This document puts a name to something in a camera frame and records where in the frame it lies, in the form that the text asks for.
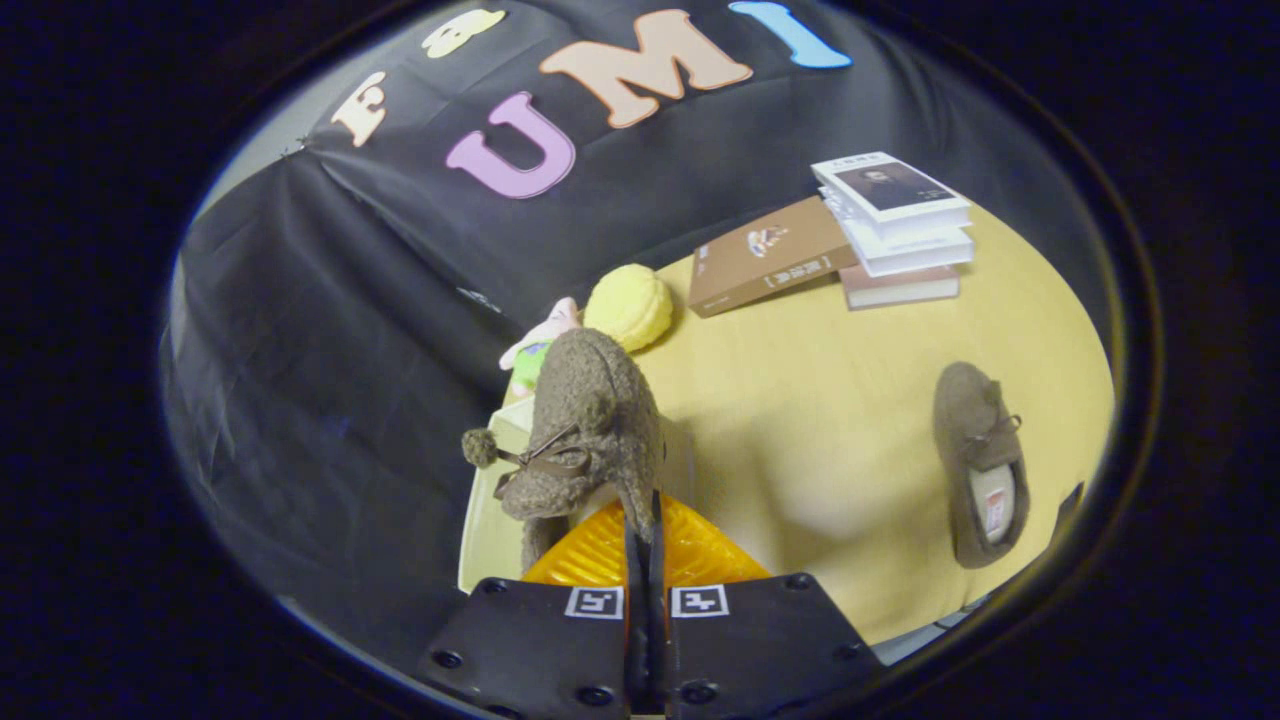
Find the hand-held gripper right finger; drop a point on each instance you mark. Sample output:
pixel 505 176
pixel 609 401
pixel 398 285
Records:
pixel 760 640

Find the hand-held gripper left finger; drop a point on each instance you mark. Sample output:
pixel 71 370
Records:
pixel 540 640

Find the beige storage box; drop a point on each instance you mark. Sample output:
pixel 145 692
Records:
pixel 490 540

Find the brown fuzzy shoe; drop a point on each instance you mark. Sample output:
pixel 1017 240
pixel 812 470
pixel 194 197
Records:
pixel 590 400
pixel 975 430

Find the pink and green plush toy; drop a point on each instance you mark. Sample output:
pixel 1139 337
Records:
pixel 535 355

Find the black chair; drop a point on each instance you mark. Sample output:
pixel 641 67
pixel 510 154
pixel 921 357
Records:
pixel 1068 510

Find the yellow round plush toy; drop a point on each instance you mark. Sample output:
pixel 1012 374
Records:
pixel 630 305

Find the black backdrop cloth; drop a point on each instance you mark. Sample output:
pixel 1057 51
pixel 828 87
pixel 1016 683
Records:
pixel 330 330

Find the pale pink cover book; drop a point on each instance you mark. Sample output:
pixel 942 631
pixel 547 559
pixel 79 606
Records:
pixel 900 290

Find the brown book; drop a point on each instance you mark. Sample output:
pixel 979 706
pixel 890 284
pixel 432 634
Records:
pixel 760 260

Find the plain white book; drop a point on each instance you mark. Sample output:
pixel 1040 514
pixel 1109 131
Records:
pixel 910 250

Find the white book with portrait cover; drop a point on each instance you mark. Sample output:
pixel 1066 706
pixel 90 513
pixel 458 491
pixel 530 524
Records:
pixel 890 190

